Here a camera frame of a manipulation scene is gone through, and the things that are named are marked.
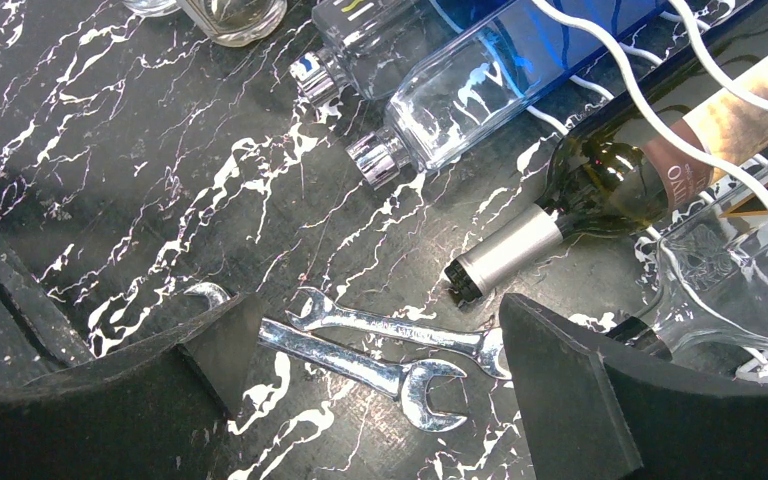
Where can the large silver wrench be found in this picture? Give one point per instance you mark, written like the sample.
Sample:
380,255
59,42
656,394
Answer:
405,383

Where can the lower bottle gold label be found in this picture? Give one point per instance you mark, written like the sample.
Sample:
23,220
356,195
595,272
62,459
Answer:
713,282

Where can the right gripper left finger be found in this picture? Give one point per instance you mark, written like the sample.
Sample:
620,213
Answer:
156,409

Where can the clear liquor bottle black cap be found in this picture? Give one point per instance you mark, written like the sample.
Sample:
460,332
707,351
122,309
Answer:
235,23

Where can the blue vodka bottle left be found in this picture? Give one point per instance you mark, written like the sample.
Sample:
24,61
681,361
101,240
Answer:
372,45

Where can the small silver wrench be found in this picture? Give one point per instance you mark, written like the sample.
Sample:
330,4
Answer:
485,347

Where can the clear bottle white cap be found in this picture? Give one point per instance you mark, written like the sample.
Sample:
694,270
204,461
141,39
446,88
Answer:
151,8

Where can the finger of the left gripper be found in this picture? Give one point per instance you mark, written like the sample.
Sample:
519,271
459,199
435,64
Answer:
36,338

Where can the dark green lower wine bottle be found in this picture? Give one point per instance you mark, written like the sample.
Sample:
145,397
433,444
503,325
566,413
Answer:
614,175

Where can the white wire wine rack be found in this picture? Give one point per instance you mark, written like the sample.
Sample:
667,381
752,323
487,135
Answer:
614,175

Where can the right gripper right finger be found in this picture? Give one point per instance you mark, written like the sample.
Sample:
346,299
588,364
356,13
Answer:
593,408

